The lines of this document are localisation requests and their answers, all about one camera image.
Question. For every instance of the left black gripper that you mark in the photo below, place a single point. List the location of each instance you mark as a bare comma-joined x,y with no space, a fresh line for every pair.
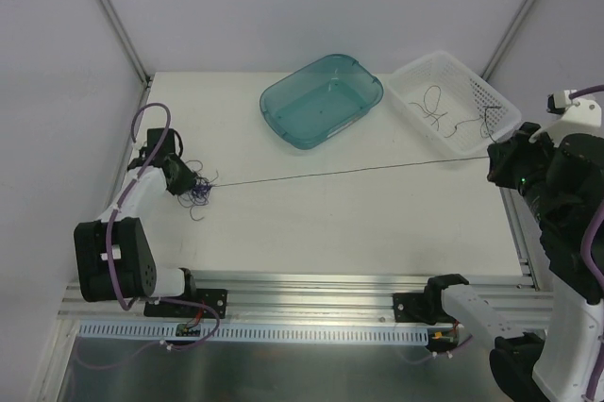
184,175

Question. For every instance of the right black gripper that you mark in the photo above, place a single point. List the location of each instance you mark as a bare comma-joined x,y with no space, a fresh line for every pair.
501,162

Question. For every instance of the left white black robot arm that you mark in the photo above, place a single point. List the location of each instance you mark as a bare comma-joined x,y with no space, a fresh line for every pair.
113,256

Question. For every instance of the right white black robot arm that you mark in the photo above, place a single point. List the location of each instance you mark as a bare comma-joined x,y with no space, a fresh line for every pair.
557,169

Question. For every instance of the white perforated plastic basket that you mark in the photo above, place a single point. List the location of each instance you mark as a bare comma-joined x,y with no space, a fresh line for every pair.
450,105

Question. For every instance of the teal transparent plastic tub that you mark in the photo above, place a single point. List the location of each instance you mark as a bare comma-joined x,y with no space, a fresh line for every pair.
316,102

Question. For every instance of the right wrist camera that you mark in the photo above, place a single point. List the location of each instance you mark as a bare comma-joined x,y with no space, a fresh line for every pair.
559,102

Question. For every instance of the right aluminium frame post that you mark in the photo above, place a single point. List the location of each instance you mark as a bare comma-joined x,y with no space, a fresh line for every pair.
511,33

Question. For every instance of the aluminium frame post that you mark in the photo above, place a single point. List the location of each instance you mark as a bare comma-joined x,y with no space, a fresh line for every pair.
511,33
120,33

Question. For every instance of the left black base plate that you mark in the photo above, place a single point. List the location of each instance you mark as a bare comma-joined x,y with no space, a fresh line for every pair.
187,305

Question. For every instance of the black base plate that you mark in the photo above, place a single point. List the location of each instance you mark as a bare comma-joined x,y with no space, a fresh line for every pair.
187,305
418,308

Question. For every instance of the aluminium mounting rail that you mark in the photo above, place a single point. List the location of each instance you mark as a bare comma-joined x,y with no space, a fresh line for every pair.
357,300

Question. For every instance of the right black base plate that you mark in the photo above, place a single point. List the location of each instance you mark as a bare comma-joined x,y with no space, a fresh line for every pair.
418,308

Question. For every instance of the white slotted cable duct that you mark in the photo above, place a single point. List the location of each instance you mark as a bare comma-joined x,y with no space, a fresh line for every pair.
253,333

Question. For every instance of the left aluminium frame post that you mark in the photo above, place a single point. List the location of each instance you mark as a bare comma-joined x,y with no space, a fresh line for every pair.
120,33

